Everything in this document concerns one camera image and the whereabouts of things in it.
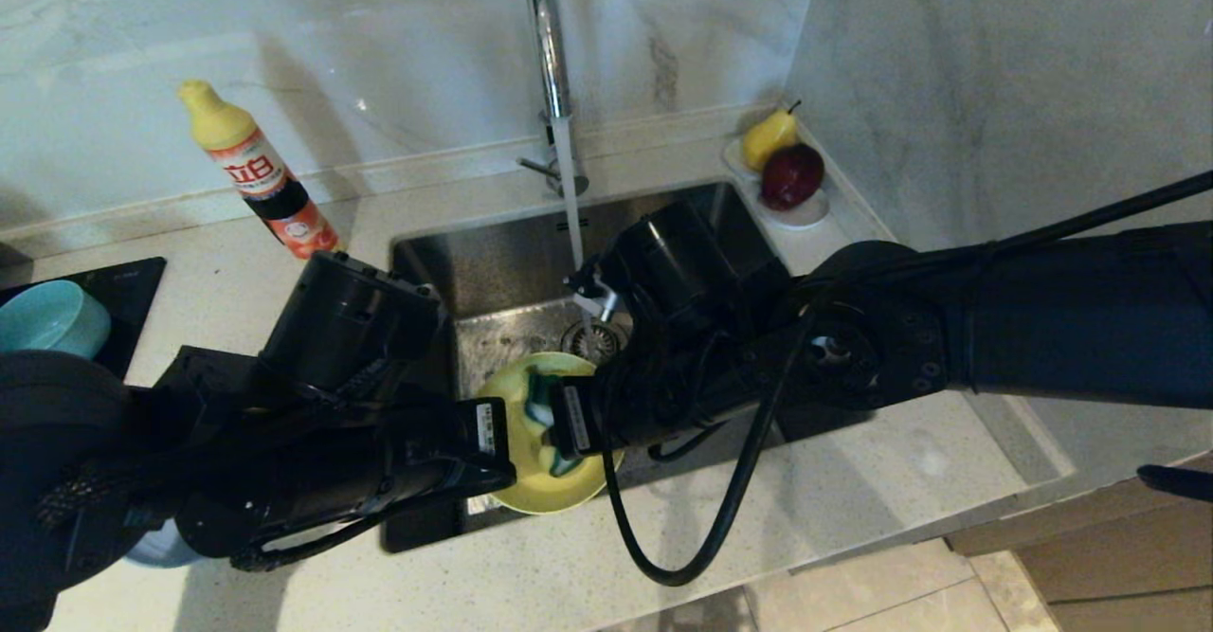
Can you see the yellow bowl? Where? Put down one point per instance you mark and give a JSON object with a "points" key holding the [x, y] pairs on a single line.
{"points": [[540, 495]]}

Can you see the green and yellow sponge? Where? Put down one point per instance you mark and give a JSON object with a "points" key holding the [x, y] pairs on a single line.
{"points": [[540, 411]]}

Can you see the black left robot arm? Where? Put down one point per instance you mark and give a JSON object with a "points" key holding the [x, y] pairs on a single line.
{"points": [[341, 319]]}

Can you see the metal sink drain strainer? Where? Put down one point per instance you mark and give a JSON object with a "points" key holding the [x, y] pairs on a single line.
{"points": [[576, 338]]}

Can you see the black induction cooktop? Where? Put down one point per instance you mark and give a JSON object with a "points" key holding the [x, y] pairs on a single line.
{"points": [[133, 291]]}

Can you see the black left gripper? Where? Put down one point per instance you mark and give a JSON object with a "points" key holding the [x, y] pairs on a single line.
{"points": [[436, 452]]}

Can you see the light wood cabinet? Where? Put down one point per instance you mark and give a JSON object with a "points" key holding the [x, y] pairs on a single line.
{"points": [[1118, 566]]}

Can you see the chrome kitchen faucet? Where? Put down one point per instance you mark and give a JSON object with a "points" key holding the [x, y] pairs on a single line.
{"points": [[547, 45]]}

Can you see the teal bowl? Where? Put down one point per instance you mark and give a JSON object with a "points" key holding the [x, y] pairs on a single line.
{"points": [[52, 319]]}

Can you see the stainless steel sink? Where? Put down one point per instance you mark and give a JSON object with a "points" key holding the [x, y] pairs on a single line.
{"points": [[493, 262]]}

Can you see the running water stream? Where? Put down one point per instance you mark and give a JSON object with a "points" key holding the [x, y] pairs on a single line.
{"points": [[569, 196]]}

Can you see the grey-blue plate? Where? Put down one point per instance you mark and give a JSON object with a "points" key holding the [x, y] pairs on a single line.
{"points": [[161, 551]]}

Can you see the yellow pear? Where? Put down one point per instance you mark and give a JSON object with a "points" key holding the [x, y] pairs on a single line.
{"points": [[768, 137]]}

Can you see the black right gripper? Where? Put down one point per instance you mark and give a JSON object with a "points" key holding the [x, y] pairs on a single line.
{"points": [[682, 395]]}

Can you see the yellow dish soap bottle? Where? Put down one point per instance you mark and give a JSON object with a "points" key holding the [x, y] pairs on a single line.
{"points": [[256, 172]]}

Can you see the dark red apple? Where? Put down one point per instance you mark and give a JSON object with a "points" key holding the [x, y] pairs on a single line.
{"points": [[793, 175]]}

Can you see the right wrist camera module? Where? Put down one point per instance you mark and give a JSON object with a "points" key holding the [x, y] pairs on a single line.
{"points": [[592, 298]]}

